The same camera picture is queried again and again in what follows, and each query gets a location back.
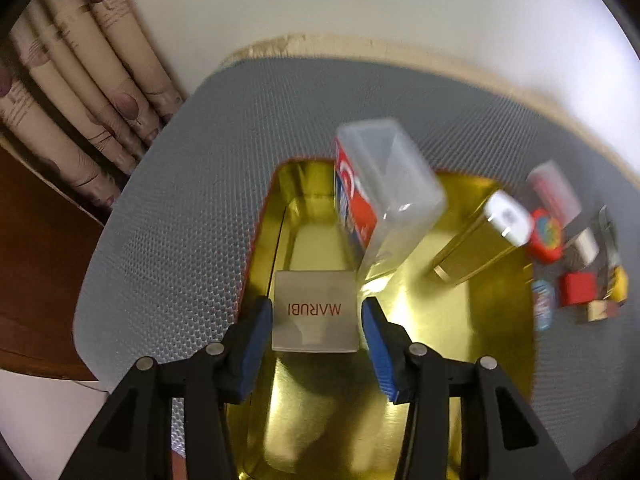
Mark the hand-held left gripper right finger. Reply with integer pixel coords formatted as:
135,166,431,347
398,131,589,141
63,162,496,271
361,296,576,480

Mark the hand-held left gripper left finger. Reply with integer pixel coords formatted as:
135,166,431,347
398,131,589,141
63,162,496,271
59,296,273,480

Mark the silver rectangular box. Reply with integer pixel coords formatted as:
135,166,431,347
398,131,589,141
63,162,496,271
271,270,360,353

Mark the gold tin box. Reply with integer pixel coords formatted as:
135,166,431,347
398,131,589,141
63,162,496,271
225,160,538,480

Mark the clear case with card deck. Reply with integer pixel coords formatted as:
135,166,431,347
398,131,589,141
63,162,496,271
334,119,448,276

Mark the red square pine-tree packet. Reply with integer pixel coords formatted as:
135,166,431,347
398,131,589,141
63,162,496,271
525,208,565,265

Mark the gold box with white cap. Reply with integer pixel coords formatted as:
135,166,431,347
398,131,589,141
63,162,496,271
432,190,535,285

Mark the grey textured mat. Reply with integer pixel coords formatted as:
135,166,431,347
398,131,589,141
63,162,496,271
74,57,640,471

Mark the small blue oval item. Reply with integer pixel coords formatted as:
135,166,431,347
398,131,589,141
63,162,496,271
531,280,557,332

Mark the red cube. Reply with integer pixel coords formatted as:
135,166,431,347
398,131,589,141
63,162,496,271
559,272,598,307

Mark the small beige block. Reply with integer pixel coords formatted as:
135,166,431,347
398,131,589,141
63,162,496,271
580,300,621,323

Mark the brown wooden furniture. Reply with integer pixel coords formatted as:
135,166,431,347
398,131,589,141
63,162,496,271
0,145,108,381

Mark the small silver item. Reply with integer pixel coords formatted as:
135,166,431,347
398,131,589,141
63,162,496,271
570,227,600,267

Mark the clear case with red insert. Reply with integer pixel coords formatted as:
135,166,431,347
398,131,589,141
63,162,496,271
525,161,583,221

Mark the small yellow item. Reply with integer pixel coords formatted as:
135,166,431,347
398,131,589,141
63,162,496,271
607,266,630,303

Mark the black metal tool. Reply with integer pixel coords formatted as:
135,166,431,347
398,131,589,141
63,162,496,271
597,205,621,266

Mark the beige tape strip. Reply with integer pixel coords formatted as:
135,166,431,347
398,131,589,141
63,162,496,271
220,34,640,186

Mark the beige printed curtain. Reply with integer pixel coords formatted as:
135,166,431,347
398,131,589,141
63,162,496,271
0,0,186,211

